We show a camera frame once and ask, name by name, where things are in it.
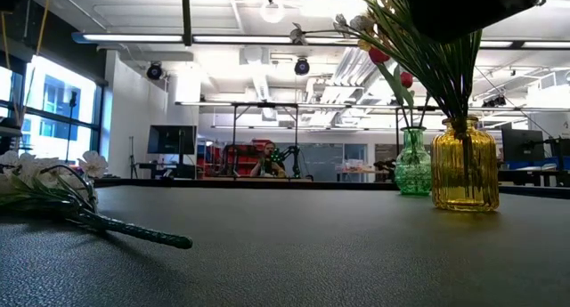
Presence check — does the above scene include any white ceiling ring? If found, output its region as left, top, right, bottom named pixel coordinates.
left=260, top=0, right=286, bottom=24

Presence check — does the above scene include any black metal workstation frame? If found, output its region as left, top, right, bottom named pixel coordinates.
left=175, top=101, right=446, bottom=166

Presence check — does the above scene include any green glass vase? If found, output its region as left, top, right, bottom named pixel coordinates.
left=394, top=125, right=434, bottom=197

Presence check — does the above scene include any black television screen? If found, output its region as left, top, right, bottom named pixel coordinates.
left=146, top=124, right=198, bottom=156

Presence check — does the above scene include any red artificial tulip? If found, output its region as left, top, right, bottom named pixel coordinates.
left=394, top=69, right=419, bottom=129
left=368, top=46, right=418, bottom=129

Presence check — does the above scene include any yellow ribbed glass vase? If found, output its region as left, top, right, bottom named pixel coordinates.
left=430, top=115, right=501, bottom=213

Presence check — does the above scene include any white artificial blossom bunch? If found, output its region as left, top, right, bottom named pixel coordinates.
left=289, top=12, right=464, bottom=121
left=0, top=149, right=195, bottom=250

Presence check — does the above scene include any black background monitor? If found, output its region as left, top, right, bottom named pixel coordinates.
left=501, top=127, right=551, bottom=169

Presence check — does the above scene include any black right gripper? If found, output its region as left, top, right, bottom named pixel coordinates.
left=386, top=0, right=547, bottom=44

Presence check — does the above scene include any person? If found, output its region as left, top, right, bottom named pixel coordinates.
left=248, top=141, right=286, bottom=178

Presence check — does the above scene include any overhead bar with LED strips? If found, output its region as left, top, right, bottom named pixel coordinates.
left=73, top=30, right=570, bottom=50

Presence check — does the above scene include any small green and black robot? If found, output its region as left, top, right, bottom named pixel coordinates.
left=270, top=144, right=303, bottom=179

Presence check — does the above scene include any black round ceiling device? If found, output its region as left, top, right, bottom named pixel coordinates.
left=293, top=57, right=311, bottom=77
left=145, top=62, right=164, bottom=81

